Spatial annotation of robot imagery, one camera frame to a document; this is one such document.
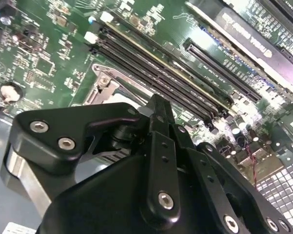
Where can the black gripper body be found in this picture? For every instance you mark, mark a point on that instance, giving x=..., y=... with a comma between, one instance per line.
x=100, y=195

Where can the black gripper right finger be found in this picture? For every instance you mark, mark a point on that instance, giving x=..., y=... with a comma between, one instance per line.
x=221, y=185

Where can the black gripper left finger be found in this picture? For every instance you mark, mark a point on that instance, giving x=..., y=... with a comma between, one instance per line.
x=51, y=136

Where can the metal socket cover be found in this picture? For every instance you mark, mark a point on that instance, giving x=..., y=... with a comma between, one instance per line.
x=107, y=95

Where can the silver CPU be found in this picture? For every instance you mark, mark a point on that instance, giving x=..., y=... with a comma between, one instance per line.
x=126, y=98

